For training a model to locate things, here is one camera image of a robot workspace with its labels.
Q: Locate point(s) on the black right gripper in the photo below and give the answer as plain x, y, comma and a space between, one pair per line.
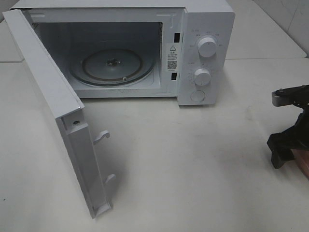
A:
296, 137

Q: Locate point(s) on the pink round plate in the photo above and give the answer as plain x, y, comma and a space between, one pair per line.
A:
302, 160

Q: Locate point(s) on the round white door button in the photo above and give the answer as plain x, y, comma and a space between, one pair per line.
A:
197, 96

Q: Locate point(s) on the lower white timer knob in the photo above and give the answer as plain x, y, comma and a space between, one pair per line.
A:
202, 77

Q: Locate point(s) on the upper white power knob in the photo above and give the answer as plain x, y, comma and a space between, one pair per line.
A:
207, 46

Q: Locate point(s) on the white microwave oven body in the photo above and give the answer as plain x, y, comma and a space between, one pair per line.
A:
69, 28

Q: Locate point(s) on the white warning label sticker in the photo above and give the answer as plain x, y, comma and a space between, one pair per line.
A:
172, 53

